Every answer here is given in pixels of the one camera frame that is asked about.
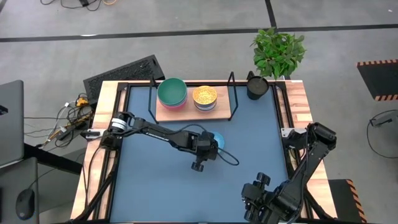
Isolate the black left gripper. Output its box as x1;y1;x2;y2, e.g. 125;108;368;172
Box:
190;129;220;173

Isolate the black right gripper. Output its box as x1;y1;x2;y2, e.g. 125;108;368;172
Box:
241;171;283;223

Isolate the blue white striped bowl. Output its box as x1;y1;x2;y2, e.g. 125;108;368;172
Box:
212;131;226;154

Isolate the wooden shelf with black legs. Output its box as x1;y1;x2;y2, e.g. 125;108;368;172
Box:
147;71;239;125

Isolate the red bowl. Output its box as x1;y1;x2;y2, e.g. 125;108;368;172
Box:
159;101;187;111

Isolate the orange patterned bowl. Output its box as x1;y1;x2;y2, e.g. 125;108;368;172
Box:
192;85;218;112

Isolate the green bowl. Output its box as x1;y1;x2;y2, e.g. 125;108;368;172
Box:
157;77;188;108

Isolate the blue table mat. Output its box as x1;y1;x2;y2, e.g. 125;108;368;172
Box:
110;85;296;223

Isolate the black hazard-striped floor mat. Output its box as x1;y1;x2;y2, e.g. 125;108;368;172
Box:
356;58;398;102
328;179;368;224

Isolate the black cup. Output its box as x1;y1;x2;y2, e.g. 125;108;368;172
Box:
246;70;270;101

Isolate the black perforated panel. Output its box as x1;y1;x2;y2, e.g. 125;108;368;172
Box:
83;54;166;105

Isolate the black power strip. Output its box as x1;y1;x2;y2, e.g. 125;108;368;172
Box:
57;126;85;141

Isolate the green leafy plant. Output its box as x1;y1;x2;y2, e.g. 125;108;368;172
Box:
250;27;307;80

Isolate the black stand beam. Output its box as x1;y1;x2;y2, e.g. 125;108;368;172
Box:
23;142;83;175

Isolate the black computer mouse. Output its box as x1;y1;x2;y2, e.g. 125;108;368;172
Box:
15;188;35;221

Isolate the grey side desk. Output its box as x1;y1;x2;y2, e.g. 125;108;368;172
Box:
0;157;40;224

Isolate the grey laptop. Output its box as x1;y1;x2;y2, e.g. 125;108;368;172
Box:
0;80;25;167

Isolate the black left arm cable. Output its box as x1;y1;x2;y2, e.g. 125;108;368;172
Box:
178;123;240;166

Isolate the black metal table frame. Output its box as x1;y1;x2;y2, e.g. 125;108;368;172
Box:
70;81;338;224

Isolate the tangle of black cables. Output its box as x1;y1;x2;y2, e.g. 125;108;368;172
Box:
24;92;96;149

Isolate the black floor cable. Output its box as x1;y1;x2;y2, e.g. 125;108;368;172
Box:
40;0;103;12

